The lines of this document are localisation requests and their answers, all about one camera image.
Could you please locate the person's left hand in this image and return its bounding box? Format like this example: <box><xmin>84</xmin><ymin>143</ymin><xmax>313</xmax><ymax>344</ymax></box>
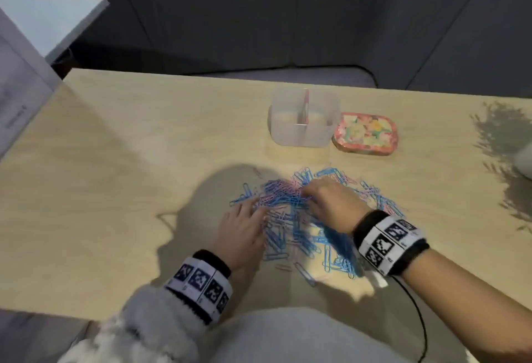
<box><xmin>212</xmin><ymin>197</ymin><xmax>271</xmax><ymax>272</ymax></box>

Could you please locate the person's right hand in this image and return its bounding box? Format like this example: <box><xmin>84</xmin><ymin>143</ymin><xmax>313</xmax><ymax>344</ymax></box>
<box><xmin>300</xmin><ymin>177</ymin><xmax>373</xmax><ymax>235</ymax></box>

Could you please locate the pile of mixed paper clips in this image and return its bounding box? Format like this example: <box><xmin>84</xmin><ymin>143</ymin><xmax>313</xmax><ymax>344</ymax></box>
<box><xmin>229</xmin><ymin>167</ymin><xmax>406</xmax><ymax>286</ymax></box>

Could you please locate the clear plastic divided box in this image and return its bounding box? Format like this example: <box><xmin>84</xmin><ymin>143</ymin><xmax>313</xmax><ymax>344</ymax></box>
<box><xmin>268</xmin><ymin>86</ymin><xmax>341</xmax><ymax>148</ymax></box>

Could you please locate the person's left forearm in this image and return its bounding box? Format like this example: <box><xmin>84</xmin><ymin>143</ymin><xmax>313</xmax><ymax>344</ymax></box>
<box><xmin>58</xmin><ymin>283</ymin><xmax>208</xmax><ymax>363</ymax></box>

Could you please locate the person's right forearm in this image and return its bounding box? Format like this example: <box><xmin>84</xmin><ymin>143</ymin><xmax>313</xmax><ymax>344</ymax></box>
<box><xmin>401</xmin><ymin>248</ymin><xmax>532</xmax><ymax>363</ymax></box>

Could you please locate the floral tin lid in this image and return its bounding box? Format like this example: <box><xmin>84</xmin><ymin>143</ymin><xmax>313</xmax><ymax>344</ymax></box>
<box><xmin>331</xmin><ymin>112</ymin><xmax>399</xmax><ymax>156</ymax></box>

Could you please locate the white box at left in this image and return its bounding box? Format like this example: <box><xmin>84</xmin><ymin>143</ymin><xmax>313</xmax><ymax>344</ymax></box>
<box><xmin>0</xmin><ymin>7</ymin><xmax>63</xmax><ymax>159</ymax></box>

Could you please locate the left marker wristband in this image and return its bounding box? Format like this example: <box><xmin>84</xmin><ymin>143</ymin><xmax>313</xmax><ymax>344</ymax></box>
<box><xmin>164</xmin><ymin>249</ymin><xmax>233</xmax><ymax>326</ymax></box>

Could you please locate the marker wristband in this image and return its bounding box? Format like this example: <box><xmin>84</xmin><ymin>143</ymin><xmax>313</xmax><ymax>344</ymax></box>
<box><xmin>164</xmin><ymin>249</ymin><xmax>233</xmax><ymax>326</ymax></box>
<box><xmin>352</xmin><ymin>209</ymin><xmax>431</xmax><ymax>278</ymax></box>

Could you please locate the right marker wristband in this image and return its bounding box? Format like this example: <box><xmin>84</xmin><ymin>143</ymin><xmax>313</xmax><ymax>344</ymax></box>
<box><xmin>352</xmin><ymin>209</ymin><xmax>431</xmax><ymax>278</ymax></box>

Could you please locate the dark grey sofa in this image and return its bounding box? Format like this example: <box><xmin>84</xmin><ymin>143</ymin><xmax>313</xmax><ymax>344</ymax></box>
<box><xmin>54</xmin><ymin>0</ymin><xmax>532</xmax><ymax>100</ymax></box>

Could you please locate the white plant pot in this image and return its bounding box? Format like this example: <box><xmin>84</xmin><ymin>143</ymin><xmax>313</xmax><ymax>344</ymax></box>
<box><xmin>513</xmin><ymin>148</ymin><xmax>532</xmax><ymax>181</ymax></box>

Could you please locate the white side table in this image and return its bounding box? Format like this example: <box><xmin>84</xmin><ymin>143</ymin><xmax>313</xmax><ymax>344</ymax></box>
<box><xmin>0</xmin><ymin>0</ymin><xmax>110</xmax><ymax>64</ymax></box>

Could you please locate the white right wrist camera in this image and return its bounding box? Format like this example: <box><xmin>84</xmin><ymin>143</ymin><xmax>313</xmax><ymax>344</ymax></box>
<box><xmin>365</xmin><ymin>269</ymin><xmax>390</xmax><ymax>289</ymax></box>

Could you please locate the black right camera cable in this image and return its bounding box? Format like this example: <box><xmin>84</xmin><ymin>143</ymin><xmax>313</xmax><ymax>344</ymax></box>
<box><xmin>390</xmin><ymin>275</ymin><xmax>429</xmax><ymax>363</ymax></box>

